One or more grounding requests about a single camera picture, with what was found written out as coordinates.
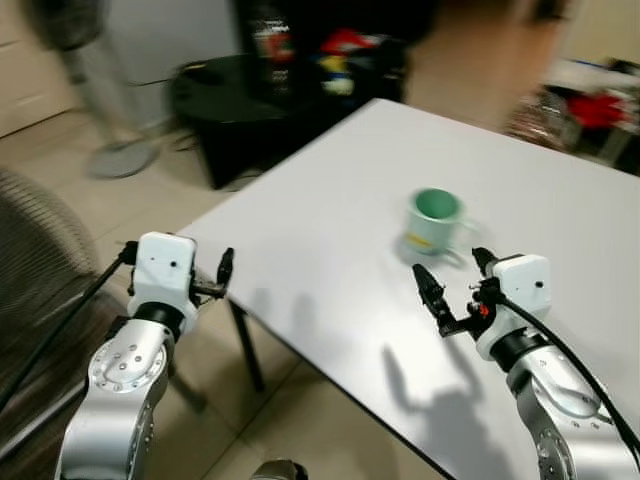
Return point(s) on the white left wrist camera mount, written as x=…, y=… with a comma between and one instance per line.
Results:
x=163, y=268

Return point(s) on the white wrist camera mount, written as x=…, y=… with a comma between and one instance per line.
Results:
x=163, y=268
x=520, y=292

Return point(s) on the grey standing fan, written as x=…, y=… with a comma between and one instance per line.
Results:
x=110, y=100

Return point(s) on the red bag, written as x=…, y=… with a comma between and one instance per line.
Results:
x=595, y=108

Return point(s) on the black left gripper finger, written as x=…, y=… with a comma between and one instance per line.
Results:
x=128, y=254
x=225, y=268

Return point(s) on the brown wicker basket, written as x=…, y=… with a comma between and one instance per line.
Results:
x=535, y=118

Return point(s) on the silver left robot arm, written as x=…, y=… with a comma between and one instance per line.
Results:
x=120, y=380

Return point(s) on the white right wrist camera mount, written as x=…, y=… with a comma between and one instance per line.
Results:
x=520, y=292

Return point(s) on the green and white mug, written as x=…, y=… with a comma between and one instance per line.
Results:
x=436, y=222

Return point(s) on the grey wicker chair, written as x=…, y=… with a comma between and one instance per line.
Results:
x=40, y=260

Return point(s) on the black round side table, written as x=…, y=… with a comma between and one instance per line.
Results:
x=255, y=115

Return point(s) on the grey robot foot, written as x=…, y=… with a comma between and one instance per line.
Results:
x=278, y=471

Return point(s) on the red white blue toy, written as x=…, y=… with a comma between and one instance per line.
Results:
x=350, y=55

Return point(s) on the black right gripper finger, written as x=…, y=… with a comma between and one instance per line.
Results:
x=431, y=291
x=484, y=262

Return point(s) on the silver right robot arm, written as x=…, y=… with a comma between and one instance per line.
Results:
x=565, y=410

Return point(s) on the black table leg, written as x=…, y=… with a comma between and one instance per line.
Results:
x=247, y=345

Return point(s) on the dark bottle with red label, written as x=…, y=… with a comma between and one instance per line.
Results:
x=272, y=45

